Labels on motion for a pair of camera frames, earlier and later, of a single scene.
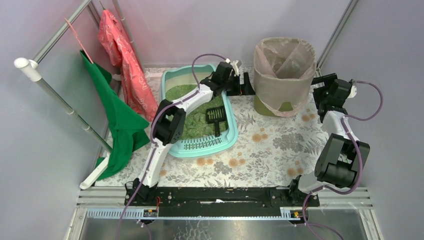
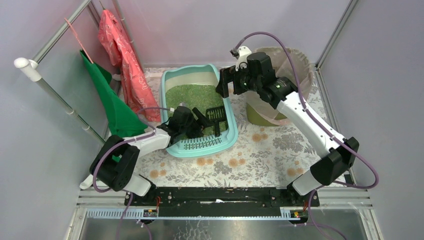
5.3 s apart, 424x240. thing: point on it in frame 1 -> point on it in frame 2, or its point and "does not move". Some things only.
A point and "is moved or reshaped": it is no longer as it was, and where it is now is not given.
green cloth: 127,128 does not move
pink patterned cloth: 137,90 does not move
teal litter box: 210,127 does not move
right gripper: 319,96 -> 228,81
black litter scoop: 215,114 does not move
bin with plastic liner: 284,70 is moved or reshaped
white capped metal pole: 29,67 does not move
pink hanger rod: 79,41 does not move
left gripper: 240,84 -> 197,122
